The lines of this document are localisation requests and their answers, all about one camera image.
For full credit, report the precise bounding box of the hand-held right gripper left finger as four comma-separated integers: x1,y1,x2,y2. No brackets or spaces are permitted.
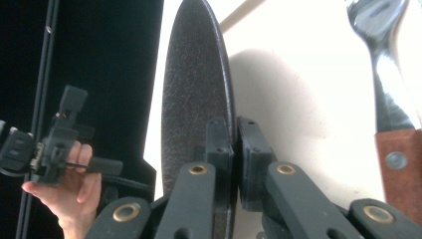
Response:
205,116,235,213

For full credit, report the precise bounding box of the black curtain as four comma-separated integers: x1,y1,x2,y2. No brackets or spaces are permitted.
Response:
0,0,165,239

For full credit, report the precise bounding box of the black metal stand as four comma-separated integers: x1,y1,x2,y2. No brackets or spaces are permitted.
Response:
14,0,61,239

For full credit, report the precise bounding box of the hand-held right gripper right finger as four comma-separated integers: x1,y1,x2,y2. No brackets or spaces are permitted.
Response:
237,117,277,212

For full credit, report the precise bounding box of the wooden-handled fork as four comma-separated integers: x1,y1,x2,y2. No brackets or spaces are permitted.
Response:
346,0,422,227

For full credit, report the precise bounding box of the black textured plate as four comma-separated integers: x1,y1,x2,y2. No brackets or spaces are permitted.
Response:
161,0,237,239

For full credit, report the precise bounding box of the beige printed tray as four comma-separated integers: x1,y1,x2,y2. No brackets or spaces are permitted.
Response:
143,0,422,239

